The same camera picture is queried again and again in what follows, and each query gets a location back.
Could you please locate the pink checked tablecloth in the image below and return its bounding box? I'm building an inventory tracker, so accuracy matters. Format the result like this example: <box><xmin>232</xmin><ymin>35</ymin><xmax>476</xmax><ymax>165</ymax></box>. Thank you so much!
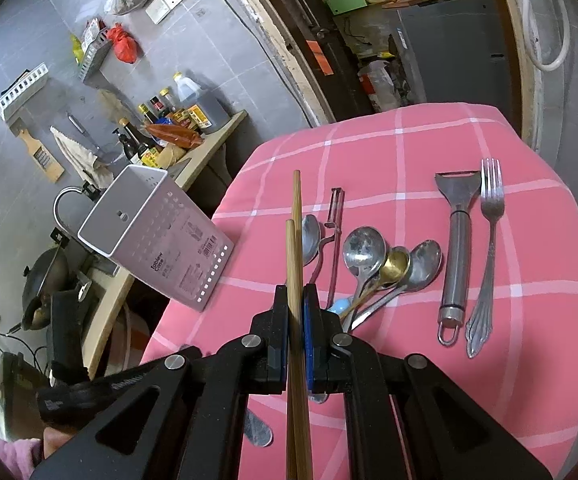
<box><xmin>139</xmin><ymin>101</ymin><xmax>578</xmax><ymax>480</ymax></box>

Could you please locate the bamboo chopstick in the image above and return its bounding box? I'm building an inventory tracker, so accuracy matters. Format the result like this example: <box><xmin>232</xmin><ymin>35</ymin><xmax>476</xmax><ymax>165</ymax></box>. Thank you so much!
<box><xmin>291</xmin><ymin>170</ymin><xmax>315</xmax><ymax>480</ymax></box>
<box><xmin>285</xmin><ymin>219</ymin><xmax>302</xmax><ymax>480</ymax></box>

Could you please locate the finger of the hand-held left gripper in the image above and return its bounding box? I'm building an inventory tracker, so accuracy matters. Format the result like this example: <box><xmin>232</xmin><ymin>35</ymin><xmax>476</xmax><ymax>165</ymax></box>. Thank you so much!
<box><xmin>49</xmin><ymin>280</ymin><xmax>92</xmax><ymax>387</ymax></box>

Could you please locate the thin wall cable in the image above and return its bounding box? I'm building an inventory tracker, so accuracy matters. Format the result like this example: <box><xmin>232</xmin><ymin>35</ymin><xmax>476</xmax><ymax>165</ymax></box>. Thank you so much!
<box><xmin>208</xmin><ymin>0</ymin><xmax>292</xmax><ymax>98</ymax></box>

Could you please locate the person's left forearm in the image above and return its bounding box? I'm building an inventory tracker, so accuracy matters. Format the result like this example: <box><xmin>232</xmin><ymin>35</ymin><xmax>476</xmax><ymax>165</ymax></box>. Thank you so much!
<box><xmin>0</xmin><ymin>437</ymin><xmax>44</xmax><ymax>480</ymax></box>

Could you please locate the black kitchen appliance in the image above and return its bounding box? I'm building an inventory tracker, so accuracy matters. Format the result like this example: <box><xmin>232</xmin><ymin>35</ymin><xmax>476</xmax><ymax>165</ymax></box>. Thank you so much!
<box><xmin>0</xmin><ymin>351</ymin><xmax>46</xmax><ymax>442</ymax></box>

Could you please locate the beige dish towel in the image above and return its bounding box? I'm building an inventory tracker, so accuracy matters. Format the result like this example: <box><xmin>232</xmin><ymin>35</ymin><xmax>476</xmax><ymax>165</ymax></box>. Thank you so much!
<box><xmin>49</xmin><ymin>125</ymin><xmax>116</xmax><ymax>189</ymax></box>

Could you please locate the gold-capped yellow-label bottle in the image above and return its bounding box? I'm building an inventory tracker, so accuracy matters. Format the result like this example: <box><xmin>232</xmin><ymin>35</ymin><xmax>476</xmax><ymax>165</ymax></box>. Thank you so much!
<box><xmin>118</xmin><ymin>118</ymin><xmax>163</xmax><ymax>168</ymax></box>

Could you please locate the black wok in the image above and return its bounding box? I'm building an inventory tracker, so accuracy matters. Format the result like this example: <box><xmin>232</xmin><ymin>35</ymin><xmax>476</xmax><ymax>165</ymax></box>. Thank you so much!
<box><xmin>21</xmin><ymin>247</ymin><xmax>73</xmax><ymax>332</ymax></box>

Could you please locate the hanging steel utensil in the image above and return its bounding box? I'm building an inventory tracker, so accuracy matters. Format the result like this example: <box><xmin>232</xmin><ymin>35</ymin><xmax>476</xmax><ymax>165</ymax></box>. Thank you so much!
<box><xmin>67</xmin><ymin>113</ymin><xmax>102</xmax><ymax>154</ymax></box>

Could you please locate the large oil jug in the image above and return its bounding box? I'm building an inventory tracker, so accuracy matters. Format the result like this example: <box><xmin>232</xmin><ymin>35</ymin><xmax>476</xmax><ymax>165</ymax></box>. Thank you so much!
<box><xmin>173</xmin><ymin>72</ymin><xmax>231</xmax><ymax>134</ymax></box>

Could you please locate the person's left hand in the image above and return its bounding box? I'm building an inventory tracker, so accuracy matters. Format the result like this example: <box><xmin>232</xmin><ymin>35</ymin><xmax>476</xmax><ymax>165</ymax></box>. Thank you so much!
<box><xmin>42</xmin><ymin>425</ymin><xmax>78</xmax><ymax>461</ymax></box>

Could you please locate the steel faucet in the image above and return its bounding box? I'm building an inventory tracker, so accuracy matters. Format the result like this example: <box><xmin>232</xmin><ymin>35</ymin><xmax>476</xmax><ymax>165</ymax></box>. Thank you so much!
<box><xmin>52</xmin><ymin>185</ymin><xmax>96</xmax><ymax>242</ymax></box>

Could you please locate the small steel spoon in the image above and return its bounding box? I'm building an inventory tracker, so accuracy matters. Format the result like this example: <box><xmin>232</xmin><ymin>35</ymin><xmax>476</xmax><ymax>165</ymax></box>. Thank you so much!
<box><xmin>301</xmin><ymin>214</ymin><xmax>323</xmax><ymax>267</ymax></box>

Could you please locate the slim steel swivel peeler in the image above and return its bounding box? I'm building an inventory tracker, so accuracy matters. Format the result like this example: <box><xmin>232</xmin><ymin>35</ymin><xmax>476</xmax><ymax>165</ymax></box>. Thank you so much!
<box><xmin>310</xmin><ymin>187</ymin><xmax>346</xmax><ymax>311</ymax></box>

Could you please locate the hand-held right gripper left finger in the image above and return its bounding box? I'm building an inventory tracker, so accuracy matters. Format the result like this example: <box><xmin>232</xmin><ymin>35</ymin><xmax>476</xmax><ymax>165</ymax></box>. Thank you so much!
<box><xmin>29</xmin><ymin>284</ymin><xmax>291</xmax><ymax>480</ymax></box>

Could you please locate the oval steel spoon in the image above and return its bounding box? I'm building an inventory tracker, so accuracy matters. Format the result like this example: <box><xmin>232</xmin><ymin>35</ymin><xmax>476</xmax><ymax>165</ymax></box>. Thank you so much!
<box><xmin>351</xmin><ymin>239</ymin><xmax>443</xmax><ymax>333</ymax></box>

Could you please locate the large round steel spoon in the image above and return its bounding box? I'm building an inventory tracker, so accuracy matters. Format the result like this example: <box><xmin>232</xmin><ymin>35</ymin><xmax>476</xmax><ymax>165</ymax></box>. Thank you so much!
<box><xmin>341</xmin><ymin>226</ymin><xmax>388</xmax><ymax>333</ymax></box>

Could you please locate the tan food bag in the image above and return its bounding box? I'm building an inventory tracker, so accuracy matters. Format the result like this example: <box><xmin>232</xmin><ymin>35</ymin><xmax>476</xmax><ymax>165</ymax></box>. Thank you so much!
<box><xmin>155</xmin><ymin>142</ymin><xmax>188</xmax><ymax>169</ymax></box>

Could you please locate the white bucket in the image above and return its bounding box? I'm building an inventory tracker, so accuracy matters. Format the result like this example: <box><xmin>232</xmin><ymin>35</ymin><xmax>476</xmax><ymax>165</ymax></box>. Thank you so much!
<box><xmin>103</xmin><ymin>304</ymin><xmax>151</xmax><ymax>377</ymax></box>

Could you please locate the white perforated utensil holder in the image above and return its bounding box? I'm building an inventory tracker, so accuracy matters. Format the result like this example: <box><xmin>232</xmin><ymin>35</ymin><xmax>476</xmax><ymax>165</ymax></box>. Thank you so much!
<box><xmin>77</xmin><ymin>164</ymin><xmax>235</xmax><ymax>312</ymax></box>

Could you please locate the rounded steel utensil handle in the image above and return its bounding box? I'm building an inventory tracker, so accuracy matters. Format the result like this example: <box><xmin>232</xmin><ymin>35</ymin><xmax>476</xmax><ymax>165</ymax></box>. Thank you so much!
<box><xmin>243</xmin><ymin>406</ymin><xmax>274</xmax><ymax>448</ymax></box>

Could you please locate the translucent plastic bag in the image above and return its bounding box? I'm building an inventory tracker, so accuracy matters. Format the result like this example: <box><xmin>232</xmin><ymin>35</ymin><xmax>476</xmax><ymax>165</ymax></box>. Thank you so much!
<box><xmin>357</xmin><ymin>59</ymin><xmax>401</xmax><ymax>111</ymax></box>

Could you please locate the red plastic bag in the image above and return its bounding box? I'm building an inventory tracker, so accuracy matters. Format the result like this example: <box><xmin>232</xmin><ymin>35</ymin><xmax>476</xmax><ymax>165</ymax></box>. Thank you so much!
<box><xmin>106</xmin><ymin>22</ymin><xmax>140</xmax><ymax>65</ymax></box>

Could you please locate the green box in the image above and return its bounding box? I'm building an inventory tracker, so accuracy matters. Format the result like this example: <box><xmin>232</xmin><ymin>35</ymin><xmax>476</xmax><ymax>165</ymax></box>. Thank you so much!
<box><xmin>326</xmin><ymin>0</ymin><xmax>368</xmax><ymax>16</ymax></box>

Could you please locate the ornate steel fork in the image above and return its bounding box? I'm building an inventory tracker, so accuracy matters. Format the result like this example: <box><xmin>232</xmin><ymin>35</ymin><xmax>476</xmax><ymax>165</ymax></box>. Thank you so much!
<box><xmin>464</xmin><ymin>158</ymin><xmax>506</xmax><ymax>359</ymax></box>

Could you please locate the white hose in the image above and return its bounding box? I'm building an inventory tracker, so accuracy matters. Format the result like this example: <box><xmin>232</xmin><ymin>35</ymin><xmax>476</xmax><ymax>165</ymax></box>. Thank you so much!
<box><xmin>520</xmin><ymin>0</ymin><xmax>571</xmax><ymax>72</ymax></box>

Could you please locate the dark pump bottle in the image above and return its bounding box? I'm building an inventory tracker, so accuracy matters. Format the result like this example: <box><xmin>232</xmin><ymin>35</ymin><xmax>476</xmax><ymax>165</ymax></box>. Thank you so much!
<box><xmin>113</xmin><ymin>127</ymin><xmax>140</xmax><ymax>165</ymax></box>

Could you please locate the red and white packet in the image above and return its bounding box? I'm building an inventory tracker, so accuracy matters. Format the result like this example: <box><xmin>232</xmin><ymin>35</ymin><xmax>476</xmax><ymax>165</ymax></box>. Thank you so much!
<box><xmin>81</xmin><ymin>17</ymin><xmax>108</xmax><ymax>54</ymax></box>

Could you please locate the white wall switch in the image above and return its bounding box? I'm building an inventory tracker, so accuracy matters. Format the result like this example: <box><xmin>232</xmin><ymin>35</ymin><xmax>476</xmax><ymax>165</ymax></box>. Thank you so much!
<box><xmin>144</xmin><ymin>0</ymin><xmax>170</xmax><ymax>24</ymax></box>

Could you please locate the orange-red food packet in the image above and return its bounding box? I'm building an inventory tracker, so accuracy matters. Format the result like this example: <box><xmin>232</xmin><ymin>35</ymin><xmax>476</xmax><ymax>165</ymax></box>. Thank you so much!
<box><xmin>141</xmin><ymin>121</ymin><xmax>205</xmax><ymax>149</ymax></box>

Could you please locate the wooden grater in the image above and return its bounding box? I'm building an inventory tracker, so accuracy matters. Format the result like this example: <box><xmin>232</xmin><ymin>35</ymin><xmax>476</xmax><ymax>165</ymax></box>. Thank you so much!
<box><xmin>11</xmin><ymin>115</ymin><xmax>66</xmax><ymax>184</ymax></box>

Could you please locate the orange door tag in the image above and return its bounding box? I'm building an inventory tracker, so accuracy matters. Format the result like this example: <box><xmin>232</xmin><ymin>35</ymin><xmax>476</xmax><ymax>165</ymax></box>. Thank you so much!
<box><xmin>306</xmin><ymin>39</ymin><xmax>333</xmax><ymax>77</ymax></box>

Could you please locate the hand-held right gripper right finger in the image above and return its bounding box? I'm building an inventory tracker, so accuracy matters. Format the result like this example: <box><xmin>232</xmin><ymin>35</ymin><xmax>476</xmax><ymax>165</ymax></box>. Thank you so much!
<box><xmin>304</xmin><ymin>283</ymin><xmax>555</xmax><ymax>480</ymax></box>

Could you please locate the wide-head steel peeler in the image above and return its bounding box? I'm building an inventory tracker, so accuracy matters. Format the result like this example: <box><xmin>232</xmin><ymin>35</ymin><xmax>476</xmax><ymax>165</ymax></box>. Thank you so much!
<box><xmin>434</xmin><ymin>170</ymin><xmax>483</xmax><ymax>347</ymax></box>

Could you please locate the grey wall rack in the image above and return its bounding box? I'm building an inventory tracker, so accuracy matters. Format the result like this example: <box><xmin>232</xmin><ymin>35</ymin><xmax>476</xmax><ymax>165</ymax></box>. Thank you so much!
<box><xmin>77</xmin><ymin>29</ymin><xmax>116</xmax><ymax>84</ymax></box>

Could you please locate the white wall rack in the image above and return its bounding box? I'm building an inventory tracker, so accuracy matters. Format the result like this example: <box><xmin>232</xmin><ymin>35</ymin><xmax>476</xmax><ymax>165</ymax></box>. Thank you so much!
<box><xmin>0</xmin><ymin>62</ymin><xmax>50</xmax><ymax>121</ymax></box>

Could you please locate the gold spoon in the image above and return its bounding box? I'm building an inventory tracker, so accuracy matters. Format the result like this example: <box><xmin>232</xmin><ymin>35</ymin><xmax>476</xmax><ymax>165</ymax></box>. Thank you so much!
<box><xmin>351</xmin><ymin>246</ymin><xmax>412</xmax><ymax>318</ymax></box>

